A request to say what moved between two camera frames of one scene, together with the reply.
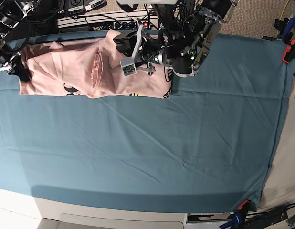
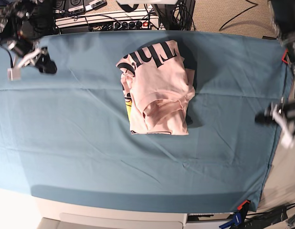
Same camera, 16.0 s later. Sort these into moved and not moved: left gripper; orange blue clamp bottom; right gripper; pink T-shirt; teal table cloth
Moved: left gripper; right gripper; pink T-shirt
Not moved: orange blue clamp bottom; teal table cloth
